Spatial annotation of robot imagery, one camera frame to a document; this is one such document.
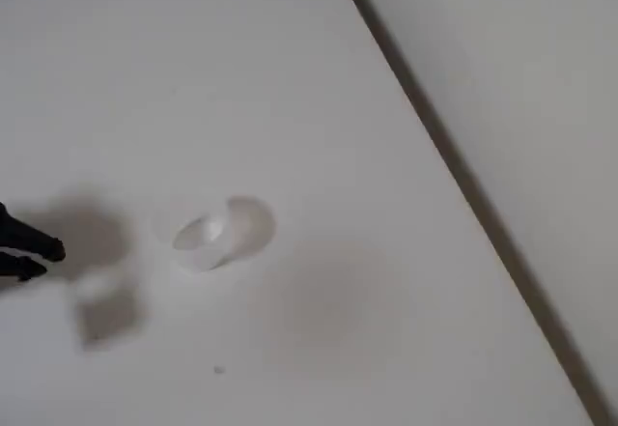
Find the small clear plastic cup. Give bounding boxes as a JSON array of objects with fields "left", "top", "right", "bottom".
[{"left": 171, "top": 194, "right": 277, "bottom": 273}]

